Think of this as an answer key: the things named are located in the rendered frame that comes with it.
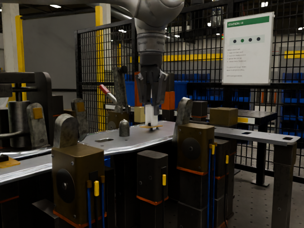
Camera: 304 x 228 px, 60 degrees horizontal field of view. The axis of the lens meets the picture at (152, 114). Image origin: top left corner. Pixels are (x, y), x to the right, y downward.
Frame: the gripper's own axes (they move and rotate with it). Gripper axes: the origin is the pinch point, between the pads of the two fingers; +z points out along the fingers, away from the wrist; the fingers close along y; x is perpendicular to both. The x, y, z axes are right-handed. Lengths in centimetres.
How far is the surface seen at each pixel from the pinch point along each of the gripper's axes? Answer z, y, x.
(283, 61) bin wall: -30, -16, 222
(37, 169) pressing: 5.3, 8.7, -43.8
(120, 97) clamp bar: -5.6, -13.5, -1.6
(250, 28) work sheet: -35, 12, 54
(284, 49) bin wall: -42, -16, 222
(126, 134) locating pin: 4.2, 1.4, -13.2
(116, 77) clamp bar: -12.8, -14.8, -1.8
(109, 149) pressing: 5.3, 8.3, -25.6
